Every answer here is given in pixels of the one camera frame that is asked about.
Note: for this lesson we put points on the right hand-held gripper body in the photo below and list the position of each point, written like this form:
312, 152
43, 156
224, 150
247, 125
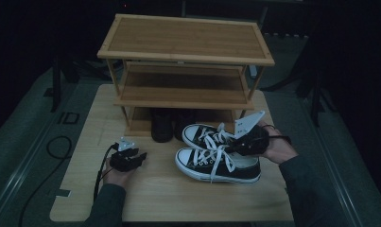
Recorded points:
254, 142

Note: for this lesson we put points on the wooden three-tier shoe rack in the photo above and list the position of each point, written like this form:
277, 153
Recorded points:
185, 38

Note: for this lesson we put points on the black stand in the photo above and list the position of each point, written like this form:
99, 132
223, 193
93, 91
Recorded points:
55, 88
315, 101

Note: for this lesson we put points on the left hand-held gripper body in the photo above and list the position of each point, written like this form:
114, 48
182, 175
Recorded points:
123, 162

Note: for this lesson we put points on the black and white sneaker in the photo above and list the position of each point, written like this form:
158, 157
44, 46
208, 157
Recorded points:
241, 170
194, 135

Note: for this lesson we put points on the black shoe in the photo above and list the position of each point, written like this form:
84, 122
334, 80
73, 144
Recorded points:
182, 121
161, 129

